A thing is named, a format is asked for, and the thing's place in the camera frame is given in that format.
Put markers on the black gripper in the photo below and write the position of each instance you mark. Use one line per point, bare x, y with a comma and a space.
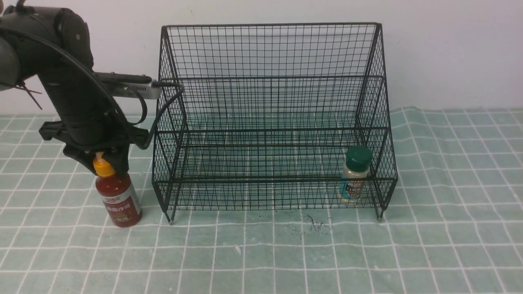
108, 132

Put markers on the red ketchup bottle yellow cap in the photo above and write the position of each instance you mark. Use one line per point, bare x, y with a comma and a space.
117, 193

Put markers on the seasoning shaker green cap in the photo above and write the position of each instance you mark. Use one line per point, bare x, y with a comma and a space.
355, 169

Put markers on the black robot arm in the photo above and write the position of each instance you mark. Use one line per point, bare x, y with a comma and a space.
53, 44

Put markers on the green checkered tablecloth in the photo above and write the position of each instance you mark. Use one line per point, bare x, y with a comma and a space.
453, 226

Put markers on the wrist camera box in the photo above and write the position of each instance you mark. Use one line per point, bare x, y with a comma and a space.
126, 85

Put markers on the black wire mesh rack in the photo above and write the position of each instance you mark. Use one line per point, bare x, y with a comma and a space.
260, 116

